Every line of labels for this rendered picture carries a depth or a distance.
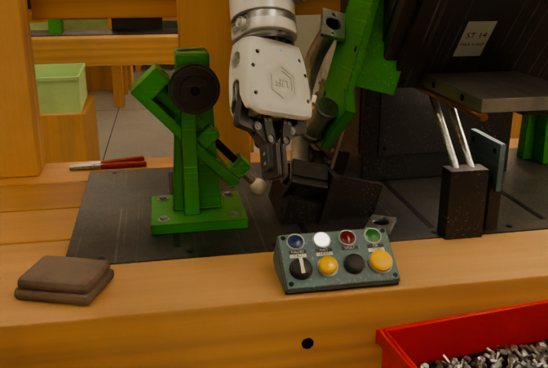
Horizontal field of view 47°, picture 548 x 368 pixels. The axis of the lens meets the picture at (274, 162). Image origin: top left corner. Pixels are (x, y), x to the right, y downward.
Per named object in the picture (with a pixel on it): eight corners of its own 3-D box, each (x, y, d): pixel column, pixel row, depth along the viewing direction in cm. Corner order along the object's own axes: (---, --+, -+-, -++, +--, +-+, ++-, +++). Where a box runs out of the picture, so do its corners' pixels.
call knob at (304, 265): (312, 277, 80) (314, 273, 79) (292, 279, 79) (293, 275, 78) (308, 259, 81) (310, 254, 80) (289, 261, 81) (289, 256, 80)
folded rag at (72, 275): (12, 299, 78) (10, 278, 77) (46, 270, 86) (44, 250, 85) (88, 308, 76) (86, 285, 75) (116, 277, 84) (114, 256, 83)
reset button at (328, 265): (338, 274, 80) (340, 270, 79) (320, 276, 80) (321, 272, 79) (334, 258, 82) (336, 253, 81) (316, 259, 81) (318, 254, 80)
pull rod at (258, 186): (264, 191, 106) (264, 157, 105) (267, 197, 104) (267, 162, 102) (232, 192, 105) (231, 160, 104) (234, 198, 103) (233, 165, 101)
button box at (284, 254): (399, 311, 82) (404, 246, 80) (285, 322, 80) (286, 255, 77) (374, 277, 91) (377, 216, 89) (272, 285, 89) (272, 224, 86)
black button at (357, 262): (364, 272, 81) (367, 268, 80) (346, 273, 80) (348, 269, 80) (360, 255, 82) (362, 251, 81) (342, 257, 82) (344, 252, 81)
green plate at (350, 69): (386, 128, 99) (429, -7, 94) (337, 117, 97) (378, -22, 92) (364, 111, 110) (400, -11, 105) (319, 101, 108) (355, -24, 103)
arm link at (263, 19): (254, 1, 76) (255, 24, 75) (309, 17, 81) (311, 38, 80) (214, 27, 82) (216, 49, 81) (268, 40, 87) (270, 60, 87)
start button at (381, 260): (393, 271, 81) (395, 267, 80) (372, 273, 81) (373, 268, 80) (387, 251, 83) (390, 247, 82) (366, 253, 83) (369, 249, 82)
